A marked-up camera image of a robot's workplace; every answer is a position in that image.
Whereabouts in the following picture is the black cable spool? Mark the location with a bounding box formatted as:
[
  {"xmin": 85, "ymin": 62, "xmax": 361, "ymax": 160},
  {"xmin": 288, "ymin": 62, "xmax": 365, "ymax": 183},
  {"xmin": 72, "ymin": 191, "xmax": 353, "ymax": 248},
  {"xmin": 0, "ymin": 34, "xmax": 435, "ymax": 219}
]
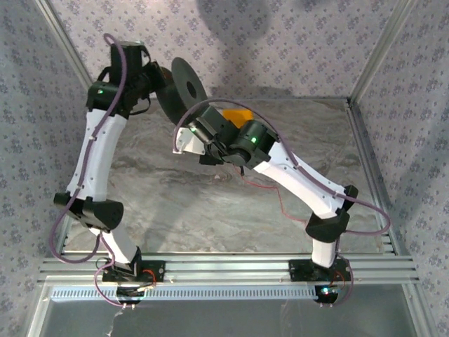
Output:
[{"xmin": 156, "ymin": 57, "xmax": 208, "ymax": 126}]

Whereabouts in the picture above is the red cable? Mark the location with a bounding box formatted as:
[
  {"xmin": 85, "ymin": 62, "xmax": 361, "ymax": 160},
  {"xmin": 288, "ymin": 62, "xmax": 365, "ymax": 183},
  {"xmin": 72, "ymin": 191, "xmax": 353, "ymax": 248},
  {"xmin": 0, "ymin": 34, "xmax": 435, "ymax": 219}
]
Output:
[{"xmin": 239, "ymin": 166, "xmax": 310, "ymax": 223}]

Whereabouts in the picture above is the orange plastic bin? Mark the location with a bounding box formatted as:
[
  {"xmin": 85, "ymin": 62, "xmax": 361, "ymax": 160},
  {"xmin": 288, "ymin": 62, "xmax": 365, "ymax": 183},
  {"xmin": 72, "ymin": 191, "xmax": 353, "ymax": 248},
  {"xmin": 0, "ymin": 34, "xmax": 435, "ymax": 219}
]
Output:
[{"xmin": 222, "ymin": 107, "xmax": 254, "ymax": 130}]

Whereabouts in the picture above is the black controller board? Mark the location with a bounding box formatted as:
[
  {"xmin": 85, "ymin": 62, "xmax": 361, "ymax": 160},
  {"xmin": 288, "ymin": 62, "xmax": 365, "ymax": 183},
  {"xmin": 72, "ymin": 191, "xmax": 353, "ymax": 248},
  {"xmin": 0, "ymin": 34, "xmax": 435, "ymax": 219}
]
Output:
[
  {"xmin": 314, "ymin": 285, "xmax": 340, "ymax": 304},
  {"xmin": 116, "ymin": 285, "xmax": 145, "ymax": 305}
]

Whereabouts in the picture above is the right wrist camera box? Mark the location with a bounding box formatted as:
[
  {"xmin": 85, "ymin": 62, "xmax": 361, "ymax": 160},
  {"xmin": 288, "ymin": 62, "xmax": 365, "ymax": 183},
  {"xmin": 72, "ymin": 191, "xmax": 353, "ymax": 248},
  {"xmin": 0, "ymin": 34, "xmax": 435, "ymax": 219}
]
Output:
[{"xmin": 173, "ymin": 126, "xmax": 208, "ymax": 156}]

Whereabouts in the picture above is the aluminium frame post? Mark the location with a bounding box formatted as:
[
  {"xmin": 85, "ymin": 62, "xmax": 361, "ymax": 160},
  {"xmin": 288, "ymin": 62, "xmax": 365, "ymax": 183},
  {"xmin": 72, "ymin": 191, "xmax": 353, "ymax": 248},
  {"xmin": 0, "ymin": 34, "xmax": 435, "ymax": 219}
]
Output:
[
  {"xmin": 34, "ymin": 0, "xmax": 107, "ymax": 110},
  {"xmin": 347, "ymin": 0, "xmax": 419, "ymax": 107}
]

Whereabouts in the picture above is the aluminium mounting rail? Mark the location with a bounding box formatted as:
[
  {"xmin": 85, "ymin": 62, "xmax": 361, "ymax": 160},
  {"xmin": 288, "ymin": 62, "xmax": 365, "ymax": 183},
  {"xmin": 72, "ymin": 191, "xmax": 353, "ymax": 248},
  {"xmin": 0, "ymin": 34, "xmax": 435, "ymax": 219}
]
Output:
[{"xmin": 38, "ymin": 255, "xmax": 421, "ymax": 285}]

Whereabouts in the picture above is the aluminium table edge rail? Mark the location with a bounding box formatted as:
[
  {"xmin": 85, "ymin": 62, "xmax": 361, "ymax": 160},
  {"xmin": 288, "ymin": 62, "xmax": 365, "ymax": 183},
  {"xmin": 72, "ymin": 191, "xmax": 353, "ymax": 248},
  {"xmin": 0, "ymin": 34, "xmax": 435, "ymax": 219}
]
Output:
[
  {"xmin": 54, "ymin": 101, "xmax": 106, "ymax": 256},
  {"xmin": 345, "ymin": 100, "xmax": 404, "ymax": 256}
]

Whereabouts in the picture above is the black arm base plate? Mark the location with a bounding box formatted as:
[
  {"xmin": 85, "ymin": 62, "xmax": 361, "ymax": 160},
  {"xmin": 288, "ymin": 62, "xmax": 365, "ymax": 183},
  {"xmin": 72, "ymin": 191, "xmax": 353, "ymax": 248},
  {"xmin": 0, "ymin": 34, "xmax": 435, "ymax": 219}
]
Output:
[
  {"xmin": 289, "ymin": 258, "xmax": 354, "ymax": 282},
  {"xmin": 101, "ymin": 260, "xmax": 166, "ymax": 284}
]

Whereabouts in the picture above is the white slotted cable duct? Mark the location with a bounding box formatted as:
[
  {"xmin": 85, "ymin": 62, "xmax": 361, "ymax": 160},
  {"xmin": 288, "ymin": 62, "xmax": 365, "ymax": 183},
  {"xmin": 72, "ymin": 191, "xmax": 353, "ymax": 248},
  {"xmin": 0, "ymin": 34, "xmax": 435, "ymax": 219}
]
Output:
[{"xmin": 51, "ymin": 286, "xmax": 317, "ymax": 301}]

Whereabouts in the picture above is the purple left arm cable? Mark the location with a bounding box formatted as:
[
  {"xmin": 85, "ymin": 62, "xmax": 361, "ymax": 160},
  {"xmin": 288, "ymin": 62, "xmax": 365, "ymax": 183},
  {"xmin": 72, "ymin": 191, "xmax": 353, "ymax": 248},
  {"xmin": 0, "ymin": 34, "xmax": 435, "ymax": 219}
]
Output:
[{"xmin": 51, "ymin": 33, "xmax": 142, "ymax": 310}]

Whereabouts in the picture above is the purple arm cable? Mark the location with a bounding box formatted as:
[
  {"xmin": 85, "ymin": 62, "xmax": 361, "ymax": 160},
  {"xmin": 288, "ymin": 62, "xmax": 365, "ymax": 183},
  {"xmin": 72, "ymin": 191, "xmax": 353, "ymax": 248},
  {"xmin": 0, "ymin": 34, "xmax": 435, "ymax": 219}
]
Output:
[
  {"xmin": 51, "ymin": 33, "xmax": 142, "ymax": 310},
  {"xmin": 173, "ymin": 99, "xmax": 392, "ymax": 309}
]

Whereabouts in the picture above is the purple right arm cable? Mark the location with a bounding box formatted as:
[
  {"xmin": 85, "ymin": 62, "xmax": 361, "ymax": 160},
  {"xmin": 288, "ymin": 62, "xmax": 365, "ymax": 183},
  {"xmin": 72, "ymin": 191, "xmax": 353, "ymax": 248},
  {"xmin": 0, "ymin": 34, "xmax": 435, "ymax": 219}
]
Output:
[{"xmin": 173, "ymin": 99, "xmax": 392, "ymax": 309}]

